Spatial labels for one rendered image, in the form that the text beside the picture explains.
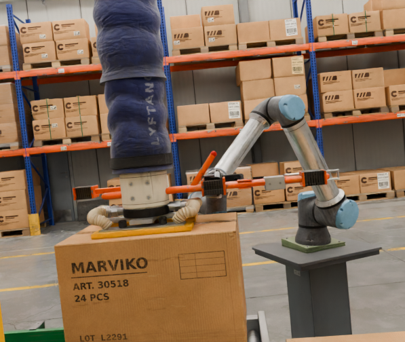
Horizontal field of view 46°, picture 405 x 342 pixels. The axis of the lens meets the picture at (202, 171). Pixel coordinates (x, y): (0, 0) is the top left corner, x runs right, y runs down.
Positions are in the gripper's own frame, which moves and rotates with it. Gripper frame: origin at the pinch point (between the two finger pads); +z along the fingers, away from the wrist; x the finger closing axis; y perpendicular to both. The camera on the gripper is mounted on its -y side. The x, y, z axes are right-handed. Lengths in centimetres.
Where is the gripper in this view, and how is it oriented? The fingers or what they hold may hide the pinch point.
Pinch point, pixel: (218, 185)
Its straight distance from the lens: 169.7
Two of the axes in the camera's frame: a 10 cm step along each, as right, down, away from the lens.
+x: -1.0, -9.9, -0.6
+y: -9.9, 1.0, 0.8
